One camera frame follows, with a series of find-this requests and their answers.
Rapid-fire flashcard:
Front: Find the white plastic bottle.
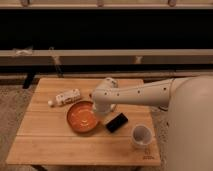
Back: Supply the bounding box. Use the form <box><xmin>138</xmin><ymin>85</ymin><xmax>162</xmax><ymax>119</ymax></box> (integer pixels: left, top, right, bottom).
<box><xmin>48</xmin><ymin>89</ymin><xmax>81</xmax><ymax>107</ymax></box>

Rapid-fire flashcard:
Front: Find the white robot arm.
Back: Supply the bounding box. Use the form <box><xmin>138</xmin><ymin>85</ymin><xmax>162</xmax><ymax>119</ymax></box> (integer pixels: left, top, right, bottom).
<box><xmin>91</xmin><ymin>76</ymin><xmax>213</xmax><ymax>171</ymax></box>

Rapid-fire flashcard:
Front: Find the black rectangular box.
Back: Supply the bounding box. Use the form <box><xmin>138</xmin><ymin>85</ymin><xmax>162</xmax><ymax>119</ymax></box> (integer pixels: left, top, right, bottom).
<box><xmin>105</xmin><ymin>113</ymin><xmax>128</xmax><ymax>133</ymax></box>

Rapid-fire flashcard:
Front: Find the white paper cup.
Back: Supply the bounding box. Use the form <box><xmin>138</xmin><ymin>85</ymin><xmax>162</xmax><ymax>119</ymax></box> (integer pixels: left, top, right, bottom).
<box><xmin>131</xmin><ymin>124</ymin><xmax>153</xmax><ymax>149</ymax></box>

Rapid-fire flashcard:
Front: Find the wooden table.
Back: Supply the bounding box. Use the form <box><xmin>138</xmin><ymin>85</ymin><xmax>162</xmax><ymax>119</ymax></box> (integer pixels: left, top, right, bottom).
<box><xmin>7</xmin><ymin>78</ymin><xmax>160</xmax><ymax>166</ymax></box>

